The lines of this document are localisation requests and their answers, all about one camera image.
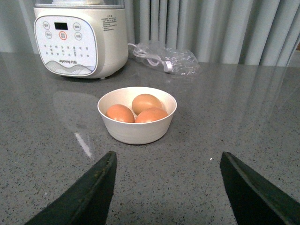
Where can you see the clear plastic bag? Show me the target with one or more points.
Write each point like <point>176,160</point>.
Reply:
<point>157,56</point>

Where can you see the brown egg in bowl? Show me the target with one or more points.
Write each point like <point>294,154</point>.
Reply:
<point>120,113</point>
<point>143,102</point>
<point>150,115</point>

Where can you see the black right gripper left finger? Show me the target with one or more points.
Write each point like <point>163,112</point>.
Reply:
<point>87,201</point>

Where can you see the brown egg in bowl left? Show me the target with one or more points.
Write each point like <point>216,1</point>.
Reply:
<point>120,113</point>

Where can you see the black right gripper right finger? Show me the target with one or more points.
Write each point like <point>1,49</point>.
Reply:
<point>255,200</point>

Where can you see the white bowl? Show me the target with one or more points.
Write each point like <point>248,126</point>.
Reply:
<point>140,133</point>

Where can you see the brown egg in bowl back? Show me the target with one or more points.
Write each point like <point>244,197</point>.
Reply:
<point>143,102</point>

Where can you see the brown egg in bowl front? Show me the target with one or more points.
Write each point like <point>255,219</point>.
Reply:
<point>150,115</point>

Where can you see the white Joyoung electric cooker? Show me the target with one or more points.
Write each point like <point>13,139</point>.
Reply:
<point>81,38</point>

